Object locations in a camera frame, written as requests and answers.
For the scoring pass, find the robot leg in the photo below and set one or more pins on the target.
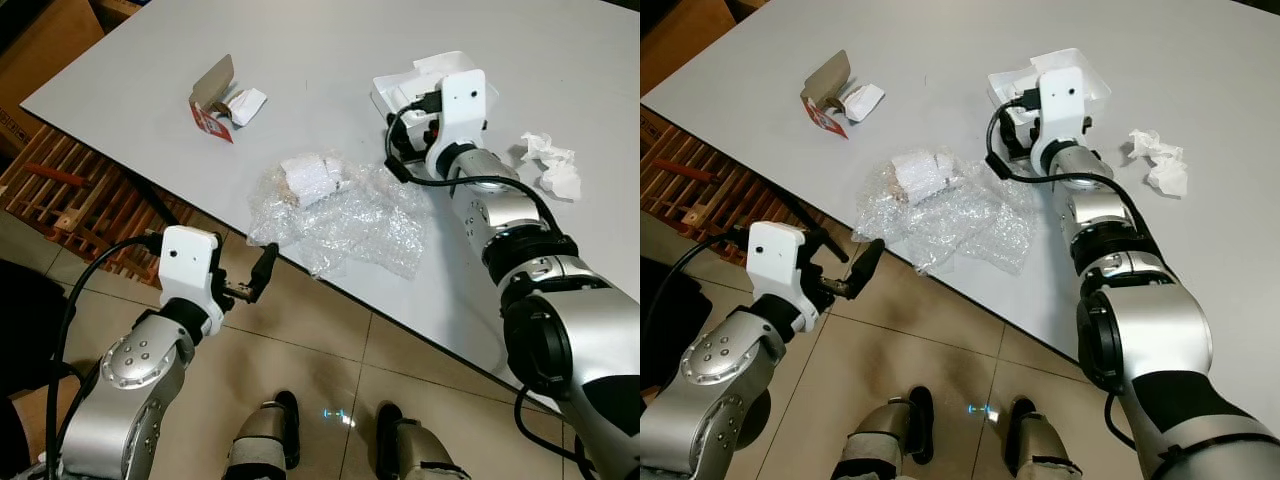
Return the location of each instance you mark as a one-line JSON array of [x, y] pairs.
[[262, 440], [1045, 445], [885, 435], [415, 450]]

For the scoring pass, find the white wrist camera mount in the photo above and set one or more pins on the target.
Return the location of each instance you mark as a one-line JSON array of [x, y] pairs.
[[462, 110], [775, 258], [188, 262], [1062, 105]]

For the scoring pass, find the white plastic tray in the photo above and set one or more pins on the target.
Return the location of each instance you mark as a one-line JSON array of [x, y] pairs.
[[400, 78], [1012, 72]]

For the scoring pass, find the torn brown red cardboard box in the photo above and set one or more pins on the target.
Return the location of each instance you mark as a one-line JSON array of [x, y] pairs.
[[825, 80], [212, 85]]

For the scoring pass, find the black table leg frame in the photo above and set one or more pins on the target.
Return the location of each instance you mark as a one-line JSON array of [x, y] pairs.
[[825, 243], [155, 198]]

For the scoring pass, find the plain brown cardboard box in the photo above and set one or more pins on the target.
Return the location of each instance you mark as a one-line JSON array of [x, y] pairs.
[[680, 40], [45, 45]]

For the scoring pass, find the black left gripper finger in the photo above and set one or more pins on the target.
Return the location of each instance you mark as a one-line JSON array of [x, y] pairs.
[[868, 270], [264, 272]]

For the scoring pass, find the robot left leg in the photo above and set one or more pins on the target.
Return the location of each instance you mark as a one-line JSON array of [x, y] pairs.
[[262, 440], [885, 435]]

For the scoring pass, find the clear bubble wrap sheet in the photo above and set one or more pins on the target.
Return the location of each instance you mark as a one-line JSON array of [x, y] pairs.
[[975, 220], [370, 225]]

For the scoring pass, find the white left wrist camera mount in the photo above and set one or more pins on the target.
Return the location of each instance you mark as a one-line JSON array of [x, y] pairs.
[[188, 262], [775, 258]]

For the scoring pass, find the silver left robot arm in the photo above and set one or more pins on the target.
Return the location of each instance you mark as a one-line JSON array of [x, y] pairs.
[[725, 385], [130, 390]]

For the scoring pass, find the wooden slatted rack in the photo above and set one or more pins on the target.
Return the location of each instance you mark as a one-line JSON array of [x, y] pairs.
[[70, 195], [690, 185]]

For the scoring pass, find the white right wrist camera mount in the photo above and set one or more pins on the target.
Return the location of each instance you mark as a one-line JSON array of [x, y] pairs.
[[462, 110], [1062, 105]]

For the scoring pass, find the crumpled white tissue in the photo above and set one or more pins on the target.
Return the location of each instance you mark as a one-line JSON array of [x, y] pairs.
[[555, 170], [1160, 165]]

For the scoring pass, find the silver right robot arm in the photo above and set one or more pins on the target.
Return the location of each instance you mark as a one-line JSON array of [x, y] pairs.
[[560, 320], [1160, 330]]

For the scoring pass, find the robot right leg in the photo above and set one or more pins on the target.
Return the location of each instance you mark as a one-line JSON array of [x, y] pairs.
[[1045, 445], [415, 450]]

